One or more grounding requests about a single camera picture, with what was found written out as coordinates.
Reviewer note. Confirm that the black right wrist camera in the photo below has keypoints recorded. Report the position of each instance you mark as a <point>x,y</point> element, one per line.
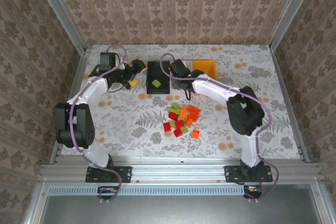
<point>179,68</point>

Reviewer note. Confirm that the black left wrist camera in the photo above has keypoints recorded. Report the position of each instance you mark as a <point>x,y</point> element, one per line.
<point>107,58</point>

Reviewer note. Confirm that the aluminium frame post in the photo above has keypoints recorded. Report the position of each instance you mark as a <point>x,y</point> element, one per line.
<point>291,11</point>
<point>60,14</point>

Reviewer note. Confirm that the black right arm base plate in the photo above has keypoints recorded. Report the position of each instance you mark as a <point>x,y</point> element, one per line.
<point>232,174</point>

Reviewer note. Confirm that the black plastic bin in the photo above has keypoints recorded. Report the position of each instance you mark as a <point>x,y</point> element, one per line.
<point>158,72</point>

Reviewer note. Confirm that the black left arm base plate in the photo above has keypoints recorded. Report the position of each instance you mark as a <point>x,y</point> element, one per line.
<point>123,174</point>

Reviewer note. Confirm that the aluminium front rail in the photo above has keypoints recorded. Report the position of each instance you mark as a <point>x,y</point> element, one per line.
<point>178,167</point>

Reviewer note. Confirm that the red lego brick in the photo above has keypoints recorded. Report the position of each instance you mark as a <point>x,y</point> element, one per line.
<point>179,123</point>
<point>167,127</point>
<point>173,116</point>
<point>178,132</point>

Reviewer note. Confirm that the grey metal plate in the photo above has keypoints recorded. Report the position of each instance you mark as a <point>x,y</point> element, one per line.
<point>178,209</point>

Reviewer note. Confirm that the orange plastic bin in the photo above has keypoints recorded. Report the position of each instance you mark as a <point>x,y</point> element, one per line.
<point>204,68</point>

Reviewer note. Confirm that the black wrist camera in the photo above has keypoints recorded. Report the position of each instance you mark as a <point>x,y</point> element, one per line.
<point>179,68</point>
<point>107,58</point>

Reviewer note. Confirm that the floral table cover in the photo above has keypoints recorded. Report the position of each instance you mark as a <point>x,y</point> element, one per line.
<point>126,129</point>

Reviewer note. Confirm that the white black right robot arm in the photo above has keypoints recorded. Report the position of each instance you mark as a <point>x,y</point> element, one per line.
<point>218,90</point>

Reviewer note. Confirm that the aluminium side rail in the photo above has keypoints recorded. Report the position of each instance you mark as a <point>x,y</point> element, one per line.
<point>291,103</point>
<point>71,98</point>

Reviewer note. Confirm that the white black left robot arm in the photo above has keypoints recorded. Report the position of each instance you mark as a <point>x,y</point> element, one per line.
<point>94,90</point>

